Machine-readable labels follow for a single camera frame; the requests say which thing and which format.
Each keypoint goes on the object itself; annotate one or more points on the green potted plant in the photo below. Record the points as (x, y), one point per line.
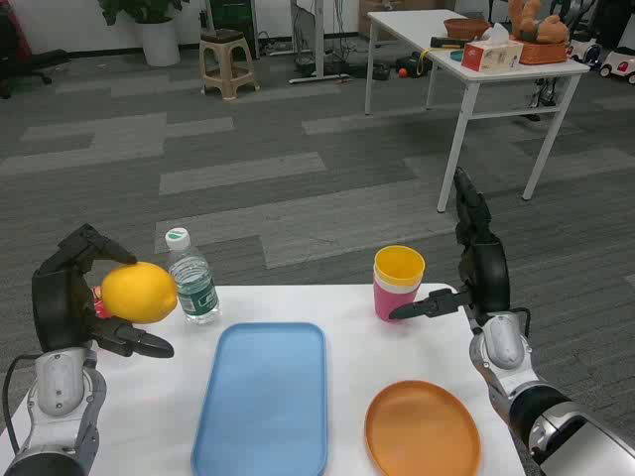
(144, 9)

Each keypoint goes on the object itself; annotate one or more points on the small red fruit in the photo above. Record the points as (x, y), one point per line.
(100, 303)

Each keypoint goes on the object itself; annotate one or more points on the black cabinet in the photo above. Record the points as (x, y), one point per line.
(233, 20)

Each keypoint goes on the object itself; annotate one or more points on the orange wicker basket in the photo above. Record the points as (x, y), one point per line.
(543, 53)

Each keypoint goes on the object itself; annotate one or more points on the yellow plastic cup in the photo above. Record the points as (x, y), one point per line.
(399, 263)

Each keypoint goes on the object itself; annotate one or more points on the blue rectangular plate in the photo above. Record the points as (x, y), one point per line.
(263, 396)

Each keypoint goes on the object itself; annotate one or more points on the yellow and black tool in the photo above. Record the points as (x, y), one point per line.
(446, 42)

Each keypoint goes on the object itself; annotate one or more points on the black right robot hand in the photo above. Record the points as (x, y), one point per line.
(491, 277)

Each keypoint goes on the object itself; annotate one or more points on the brown plush bear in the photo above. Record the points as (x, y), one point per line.
(538, 22)

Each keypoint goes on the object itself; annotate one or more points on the clear plastic water bottle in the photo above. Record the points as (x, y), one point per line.
(196, 287)

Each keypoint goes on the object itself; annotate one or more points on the yellow lemon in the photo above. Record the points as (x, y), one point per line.
(139, 292)

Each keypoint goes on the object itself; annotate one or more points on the red and white tissue box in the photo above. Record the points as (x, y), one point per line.
(491, 55)

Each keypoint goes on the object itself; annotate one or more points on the white plant pot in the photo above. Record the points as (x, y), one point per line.
(161, 44)

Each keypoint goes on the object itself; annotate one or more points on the beige plastic stool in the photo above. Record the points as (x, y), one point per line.
(228, 54)

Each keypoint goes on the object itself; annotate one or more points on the white folding table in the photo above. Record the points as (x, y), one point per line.
(412, 25)

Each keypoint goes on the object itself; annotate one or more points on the white standing desk frame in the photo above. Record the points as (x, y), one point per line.
(317, 39)

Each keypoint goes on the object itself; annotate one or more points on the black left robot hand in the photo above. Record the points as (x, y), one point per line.
(54, 302)

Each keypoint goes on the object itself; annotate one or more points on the black tool pile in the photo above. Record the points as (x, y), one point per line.
(409, 63)

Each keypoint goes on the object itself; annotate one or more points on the pink plastic cup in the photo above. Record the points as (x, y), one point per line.
(392, 300)

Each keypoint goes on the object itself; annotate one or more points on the brown bowl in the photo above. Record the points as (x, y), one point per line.
(466, 27)

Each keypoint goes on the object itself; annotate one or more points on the white plastic cup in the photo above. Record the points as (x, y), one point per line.
(384, 285)

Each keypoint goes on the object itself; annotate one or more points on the black office chair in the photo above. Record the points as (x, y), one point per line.
(30, 62)

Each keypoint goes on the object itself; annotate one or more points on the white toy car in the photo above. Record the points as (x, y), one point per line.
(585, 49)
(620, 64)

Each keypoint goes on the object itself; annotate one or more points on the orange round plate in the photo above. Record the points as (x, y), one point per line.
(421, 431)

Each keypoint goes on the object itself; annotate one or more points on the yellow elastic loop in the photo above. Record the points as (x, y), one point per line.
(421, 62)

